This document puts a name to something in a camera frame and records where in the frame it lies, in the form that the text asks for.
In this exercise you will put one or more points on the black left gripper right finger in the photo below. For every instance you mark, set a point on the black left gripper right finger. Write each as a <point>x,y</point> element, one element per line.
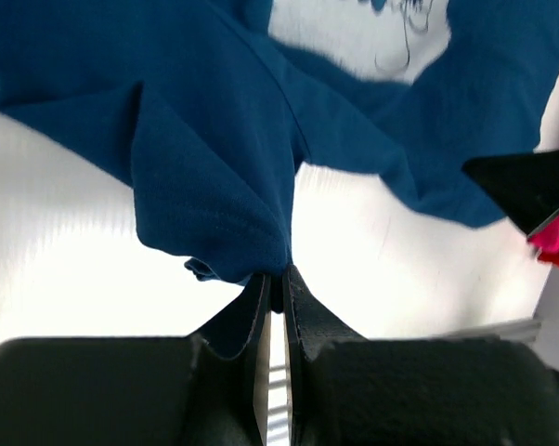
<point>308,326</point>

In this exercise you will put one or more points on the blue t shirt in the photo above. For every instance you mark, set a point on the blue t shirt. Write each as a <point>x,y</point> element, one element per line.
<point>207,109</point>

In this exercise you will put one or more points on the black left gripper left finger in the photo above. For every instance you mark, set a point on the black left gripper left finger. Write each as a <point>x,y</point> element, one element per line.
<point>229,387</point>

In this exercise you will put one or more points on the pink t shirt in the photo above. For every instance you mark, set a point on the pink t shirt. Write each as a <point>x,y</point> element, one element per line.
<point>547,240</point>

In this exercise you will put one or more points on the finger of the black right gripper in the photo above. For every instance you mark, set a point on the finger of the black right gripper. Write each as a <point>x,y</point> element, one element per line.
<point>524,186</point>

